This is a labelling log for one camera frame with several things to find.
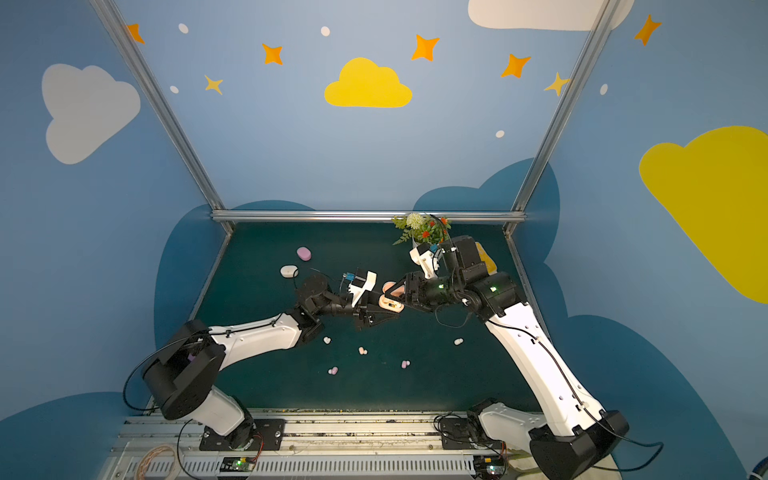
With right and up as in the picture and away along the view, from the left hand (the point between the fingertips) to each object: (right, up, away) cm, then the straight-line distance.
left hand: (399, 311), depth 68 cm
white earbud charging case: (-38, +7, +37) cm, 53 cm away
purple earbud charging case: (-34, +14, +43) cm, 57 cm away
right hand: (-1, +4, -2) cm, 5 cm away
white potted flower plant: (+9, +22, +33) cm, 41 cm away
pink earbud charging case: (-2, +2, -2) cm, 3 cm away
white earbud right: (+19, -14, +23) cm, 33 cm away
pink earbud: (-10, -16, +20) cm, 28 cm away
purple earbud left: (-18, -20, +16) cm, 32 cm away
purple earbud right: (+2, -19, +18) cm, 26 cm away
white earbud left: (-21, -13, +21) cm, 32 cm away
